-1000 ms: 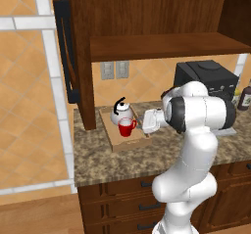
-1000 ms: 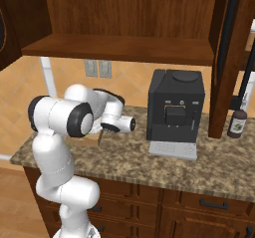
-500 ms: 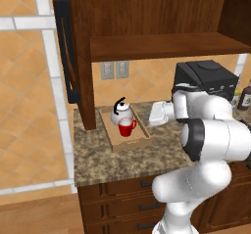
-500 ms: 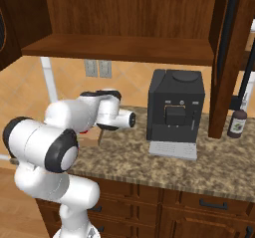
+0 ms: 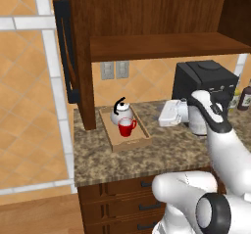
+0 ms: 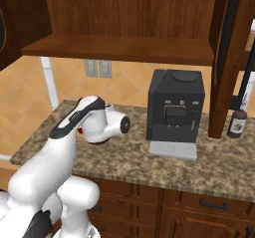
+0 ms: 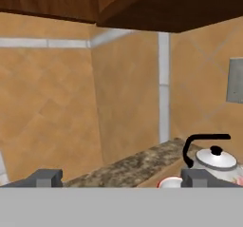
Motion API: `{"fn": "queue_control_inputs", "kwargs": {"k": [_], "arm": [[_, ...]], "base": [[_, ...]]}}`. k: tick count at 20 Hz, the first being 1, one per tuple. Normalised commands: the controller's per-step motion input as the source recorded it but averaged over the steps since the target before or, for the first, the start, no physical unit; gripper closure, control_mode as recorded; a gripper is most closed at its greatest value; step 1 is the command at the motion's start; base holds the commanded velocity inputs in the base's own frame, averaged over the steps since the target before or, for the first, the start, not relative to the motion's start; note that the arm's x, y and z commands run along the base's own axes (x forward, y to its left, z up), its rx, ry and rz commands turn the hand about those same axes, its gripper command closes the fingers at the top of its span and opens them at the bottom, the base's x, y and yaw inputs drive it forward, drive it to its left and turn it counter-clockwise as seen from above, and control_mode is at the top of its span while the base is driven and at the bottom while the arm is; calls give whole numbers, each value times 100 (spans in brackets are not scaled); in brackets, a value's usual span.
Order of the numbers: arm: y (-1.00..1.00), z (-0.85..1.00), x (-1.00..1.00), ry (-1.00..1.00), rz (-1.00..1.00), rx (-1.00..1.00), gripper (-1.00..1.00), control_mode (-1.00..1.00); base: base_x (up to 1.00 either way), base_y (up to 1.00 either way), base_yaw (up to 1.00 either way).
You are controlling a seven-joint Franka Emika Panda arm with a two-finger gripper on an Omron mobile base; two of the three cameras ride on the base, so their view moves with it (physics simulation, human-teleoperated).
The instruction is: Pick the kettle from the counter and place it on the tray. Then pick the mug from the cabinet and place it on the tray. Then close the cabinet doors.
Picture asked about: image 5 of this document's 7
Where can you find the grey wall outlet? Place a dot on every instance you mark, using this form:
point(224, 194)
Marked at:
point(122, 69)
point(107, 70)

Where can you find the red mug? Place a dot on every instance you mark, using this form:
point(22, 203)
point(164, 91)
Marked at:
point(125, 128)

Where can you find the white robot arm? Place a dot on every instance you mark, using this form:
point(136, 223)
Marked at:
point(228, 153)

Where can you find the black coffee machine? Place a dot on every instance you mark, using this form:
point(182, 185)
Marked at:
point(199, 76)

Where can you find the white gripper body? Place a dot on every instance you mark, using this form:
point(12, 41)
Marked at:
point(170, 114)

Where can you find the dark brown bottle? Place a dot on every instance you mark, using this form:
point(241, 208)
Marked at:
point(245, 99)

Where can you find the dark wooden wall cabinet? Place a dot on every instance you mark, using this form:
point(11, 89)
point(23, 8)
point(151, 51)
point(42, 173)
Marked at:
point(157, 19)

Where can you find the wooden tray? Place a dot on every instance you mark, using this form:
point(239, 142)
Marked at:
point(130, 143)

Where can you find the wooden drawer front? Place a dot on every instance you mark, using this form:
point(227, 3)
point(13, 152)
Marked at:
point(121, 210)
point(121, 227)
point(121, 188)

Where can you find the yellow-green bottle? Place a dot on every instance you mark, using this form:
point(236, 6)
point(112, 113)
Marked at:
point(234, 100)

